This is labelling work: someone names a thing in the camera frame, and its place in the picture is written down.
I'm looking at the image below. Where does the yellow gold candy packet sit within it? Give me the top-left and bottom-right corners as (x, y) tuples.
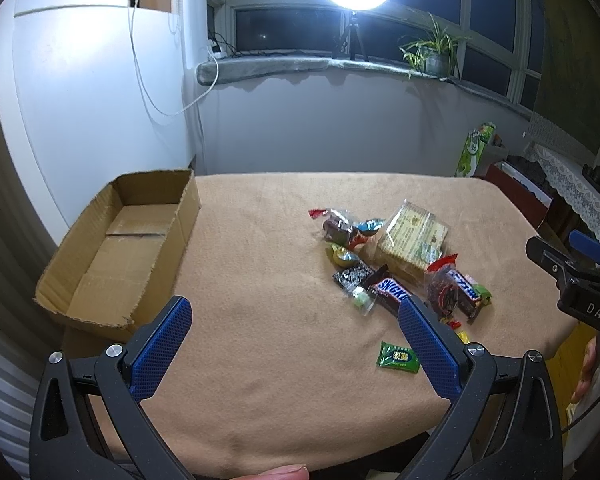
(440, 316), (471, 344)

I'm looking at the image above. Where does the green candy packet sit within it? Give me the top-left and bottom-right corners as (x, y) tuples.
(376, 341), (420, 374)

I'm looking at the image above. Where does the red dried fruit bag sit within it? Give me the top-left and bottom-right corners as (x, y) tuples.
(425, 254), (458, 318)

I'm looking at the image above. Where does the light green candy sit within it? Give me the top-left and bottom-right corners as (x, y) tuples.
(472, 284), (492, 307)

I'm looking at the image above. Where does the brown Snickers bar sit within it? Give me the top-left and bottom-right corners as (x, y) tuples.
(362, 264), (412, 316)

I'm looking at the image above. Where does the pale green candy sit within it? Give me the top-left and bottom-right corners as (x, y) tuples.
(349, 286), (377, 316)

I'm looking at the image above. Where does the person's right hand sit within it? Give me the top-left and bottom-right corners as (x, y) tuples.
(570, 337), (597, 404)

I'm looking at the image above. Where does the person's left hand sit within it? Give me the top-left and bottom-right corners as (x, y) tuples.
(233, 465), (310, 480)

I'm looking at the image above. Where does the white lace cloth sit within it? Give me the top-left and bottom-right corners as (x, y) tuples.
(526, 142), (600, 242)

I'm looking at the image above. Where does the red storage box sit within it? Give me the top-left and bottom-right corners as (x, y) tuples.
(484, 162), (553, 228)

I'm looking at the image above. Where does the blue label chocolate bar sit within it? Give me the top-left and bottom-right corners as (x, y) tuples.
(448, 269), (483, 323)

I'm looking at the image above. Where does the brown cardboard box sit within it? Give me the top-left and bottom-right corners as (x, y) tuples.
(34, 169), (200, 341)

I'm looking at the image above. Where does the black patterned snack packet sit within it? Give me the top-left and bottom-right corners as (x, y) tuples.
(332, 261), (374, 294)

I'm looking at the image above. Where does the clear cracker package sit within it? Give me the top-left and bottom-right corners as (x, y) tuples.
(370, 200), (450, 285)

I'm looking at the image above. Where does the green white carton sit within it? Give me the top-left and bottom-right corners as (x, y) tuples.
(454, 122), (496, 178)

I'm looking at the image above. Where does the yellow green foil candy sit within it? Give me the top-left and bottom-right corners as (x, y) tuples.
(326, 242), (361, 269)

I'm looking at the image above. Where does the blue orange candy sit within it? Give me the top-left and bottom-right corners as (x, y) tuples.
(354, 218), (385, 237)

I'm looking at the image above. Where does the red tied snack bag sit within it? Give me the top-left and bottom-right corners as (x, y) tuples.
(308, 208), (368, 250)

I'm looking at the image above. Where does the potted spider plant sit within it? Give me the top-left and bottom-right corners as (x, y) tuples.
(398, 13), (471, 79)

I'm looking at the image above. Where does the white refrigerator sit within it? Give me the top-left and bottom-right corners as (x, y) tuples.
(0, 0), (194, 242)

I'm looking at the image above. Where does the black light tripod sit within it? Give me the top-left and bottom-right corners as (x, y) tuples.
(332, 10), (368, 62)

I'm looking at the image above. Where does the white cable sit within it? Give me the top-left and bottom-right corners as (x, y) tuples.
(126, 0), (221, 117)

